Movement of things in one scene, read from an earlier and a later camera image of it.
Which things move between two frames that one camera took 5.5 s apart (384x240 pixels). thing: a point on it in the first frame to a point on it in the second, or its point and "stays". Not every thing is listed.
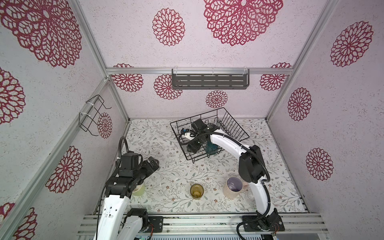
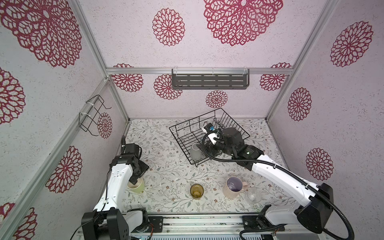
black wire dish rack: x=195 y=134 stays
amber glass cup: x=196 y=191 stays
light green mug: x=139 y=190 stays
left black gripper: x=150 y=169 to x=144 y=167
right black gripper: x=192 y=147 to x=211 y=147
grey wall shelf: x=210 y=78 stays
